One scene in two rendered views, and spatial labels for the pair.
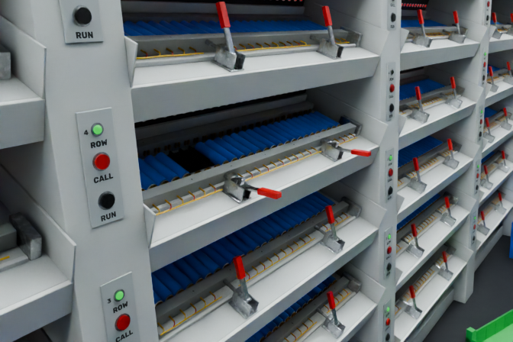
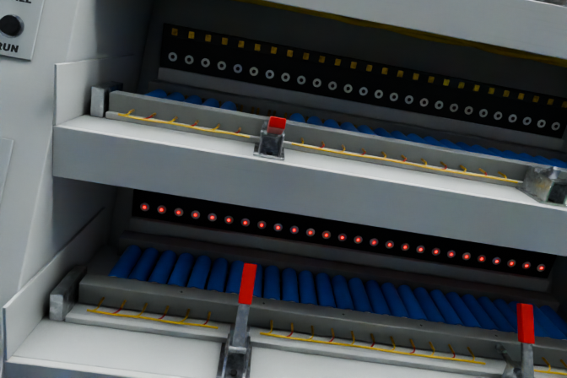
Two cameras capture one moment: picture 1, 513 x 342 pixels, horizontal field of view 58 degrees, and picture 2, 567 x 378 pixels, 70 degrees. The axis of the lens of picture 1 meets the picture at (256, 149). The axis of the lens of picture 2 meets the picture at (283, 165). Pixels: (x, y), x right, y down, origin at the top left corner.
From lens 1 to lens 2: 0.54 m
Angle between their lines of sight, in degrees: 48
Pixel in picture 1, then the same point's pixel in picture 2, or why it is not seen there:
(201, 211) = (185, 139)
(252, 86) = not seen: outside the picture
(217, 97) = not seen: outside the picture
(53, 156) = not seen: outside the picture
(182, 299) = (155, 290)
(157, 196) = (140, 99)
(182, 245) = (121, 161)
